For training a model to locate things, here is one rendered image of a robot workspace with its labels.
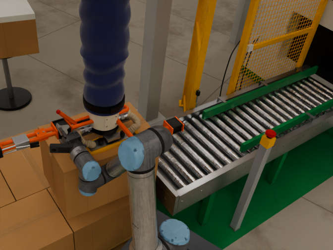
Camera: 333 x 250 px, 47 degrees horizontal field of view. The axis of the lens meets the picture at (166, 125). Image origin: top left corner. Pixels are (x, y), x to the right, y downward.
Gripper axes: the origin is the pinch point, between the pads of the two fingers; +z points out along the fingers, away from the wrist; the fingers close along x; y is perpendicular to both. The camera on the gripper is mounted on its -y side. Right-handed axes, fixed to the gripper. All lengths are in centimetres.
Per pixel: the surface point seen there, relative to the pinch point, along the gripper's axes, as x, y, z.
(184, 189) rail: -61, 72, -32
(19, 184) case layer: -66, -17, 32
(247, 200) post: -81, 120, -52
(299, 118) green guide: -57, 205, -23
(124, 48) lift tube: 46, 33, -11
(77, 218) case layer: -66, 3, -12
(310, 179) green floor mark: -120, 223, -50
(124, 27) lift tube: 57, 32, -11
